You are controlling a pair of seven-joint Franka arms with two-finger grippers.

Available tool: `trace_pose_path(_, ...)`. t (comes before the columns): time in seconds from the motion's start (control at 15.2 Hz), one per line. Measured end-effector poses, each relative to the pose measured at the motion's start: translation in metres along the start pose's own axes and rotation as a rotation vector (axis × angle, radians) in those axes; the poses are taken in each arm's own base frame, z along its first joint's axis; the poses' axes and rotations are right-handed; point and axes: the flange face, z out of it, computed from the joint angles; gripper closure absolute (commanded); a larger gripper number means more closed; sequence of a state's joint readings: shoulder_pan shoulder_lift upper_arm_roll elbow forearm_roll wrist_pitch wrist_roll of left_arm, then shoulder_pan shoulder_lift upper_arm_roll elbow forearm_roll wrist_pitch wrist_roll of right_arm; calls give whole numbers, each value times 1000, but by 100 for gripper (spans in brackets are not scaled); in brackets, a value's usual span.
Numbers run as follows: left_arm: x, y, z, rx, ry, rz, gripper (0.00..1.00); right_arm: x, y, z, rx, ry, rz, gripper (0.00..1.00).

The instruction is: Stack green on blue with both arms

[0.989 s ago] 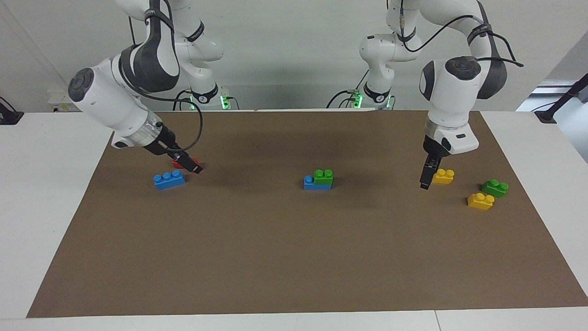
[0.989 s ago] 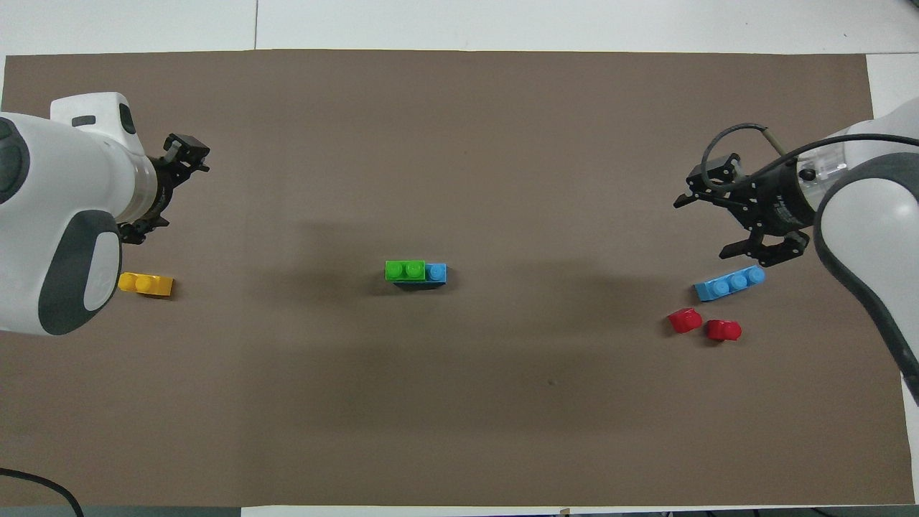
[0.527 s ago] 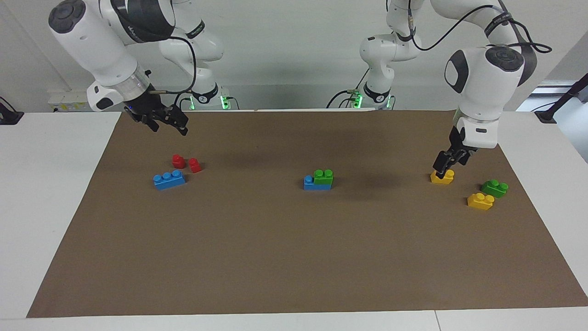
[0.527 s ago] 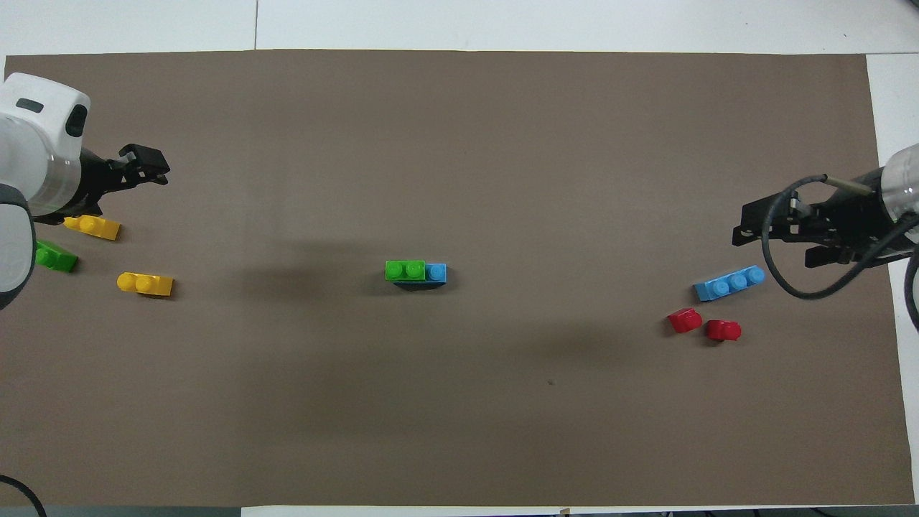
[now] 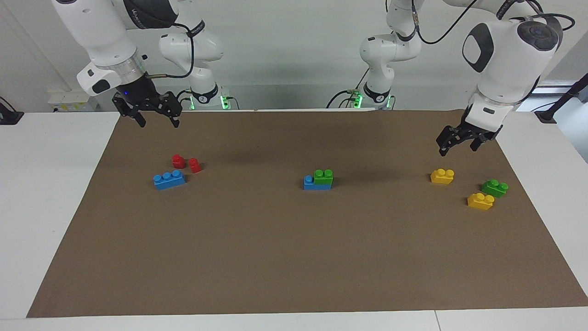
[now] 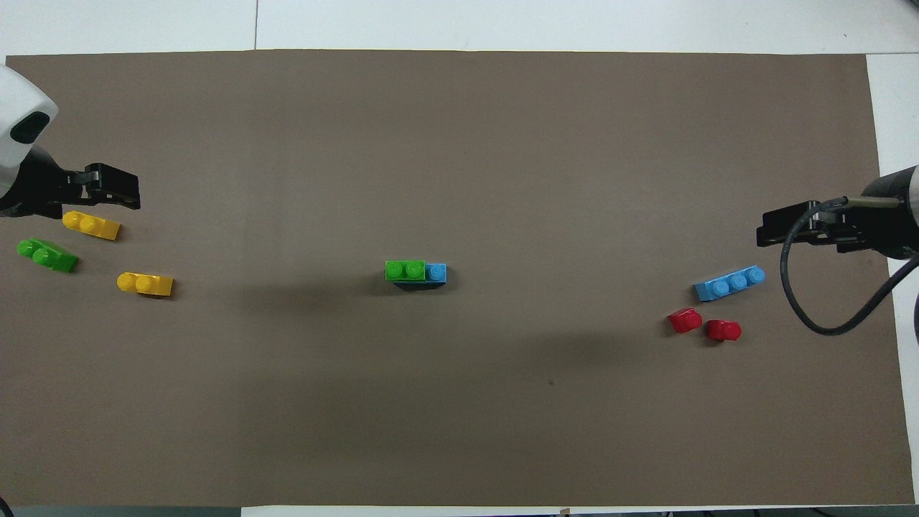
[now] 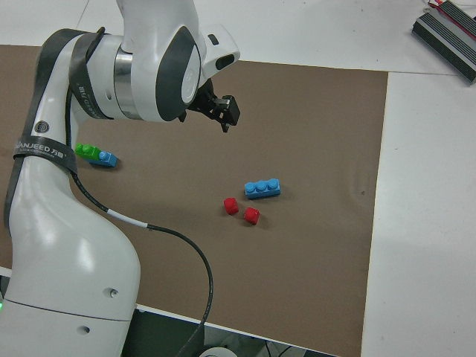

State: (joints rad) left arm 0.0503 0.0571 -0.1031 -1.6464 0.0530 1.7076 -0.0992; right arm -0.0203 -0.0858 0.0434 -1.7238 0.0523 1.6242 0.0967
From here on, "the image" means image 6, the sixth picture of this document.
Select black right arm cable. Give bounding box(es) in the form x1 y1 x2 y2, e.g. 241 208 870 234
780 195 919 337

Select brown table mat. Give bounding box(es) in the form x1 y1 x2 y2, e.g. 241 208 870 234
0 49 916 508

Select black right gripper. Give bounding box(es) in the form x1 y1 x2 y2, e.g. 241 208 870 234
755 200 919 261

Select blue three-stud toy brick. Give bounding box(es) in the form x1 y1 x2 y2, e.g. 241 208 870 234
694 265 767 303
392 262 448 292

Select green two-stud toy brick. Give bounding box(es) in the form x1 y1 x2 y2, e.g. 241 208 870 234
385 259 426 283
17 239 79 274

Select yellow two-stud toy brick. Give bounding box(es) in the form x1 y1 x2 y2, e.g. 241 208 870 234
62 210 122 242
116 271 174 298

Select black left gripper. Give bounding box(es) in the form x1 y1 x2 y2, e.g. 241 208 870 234
0 146 142 219

